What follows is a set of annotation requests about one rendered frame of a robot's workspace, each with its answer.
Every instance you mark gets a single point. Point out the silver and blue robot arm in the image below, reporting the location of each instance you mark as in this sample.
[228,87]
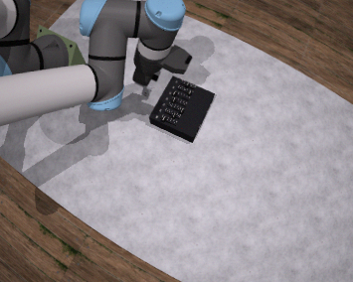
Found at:
[50,83]

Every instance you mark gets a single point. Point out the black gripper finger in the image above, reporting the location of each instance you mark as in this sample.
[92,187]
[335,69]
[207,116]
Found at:
[146,89]
[156,75]

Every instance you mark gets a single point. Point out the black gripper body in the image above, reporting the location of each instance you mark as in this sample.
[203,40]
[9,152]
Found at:
[176,62]

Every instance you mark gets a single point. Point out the black lighting desk with faders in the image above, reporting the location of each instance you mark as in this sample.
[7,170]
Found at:
[192,98]

